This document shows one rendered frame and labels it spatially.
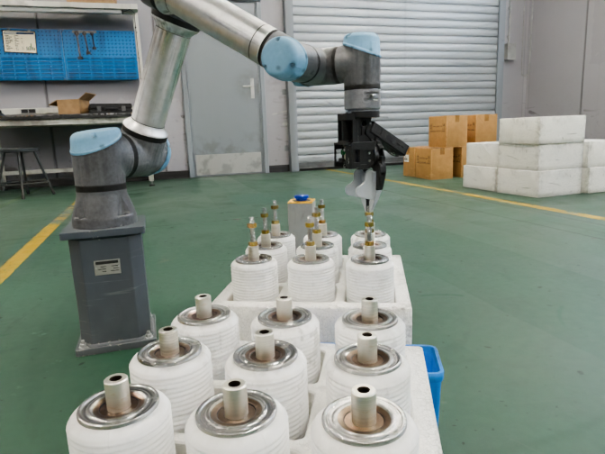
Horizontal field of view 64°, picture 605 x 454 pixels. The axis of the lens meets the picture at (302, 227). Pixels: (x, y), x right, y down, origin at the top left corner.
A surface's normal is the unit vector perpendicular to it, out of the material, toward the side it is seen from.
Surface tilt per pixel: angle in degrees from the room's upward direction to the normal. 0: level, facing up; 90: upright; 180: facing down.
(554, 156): 90
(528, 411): 0
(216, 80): 90
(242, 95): 90
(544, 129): 90
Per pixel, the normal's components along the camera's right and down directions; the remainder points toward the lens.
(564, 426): -0.04, -0.98
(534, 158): -0.95, 0.10
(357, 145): 0.44, 0.16
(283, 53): -0.42, 0.19
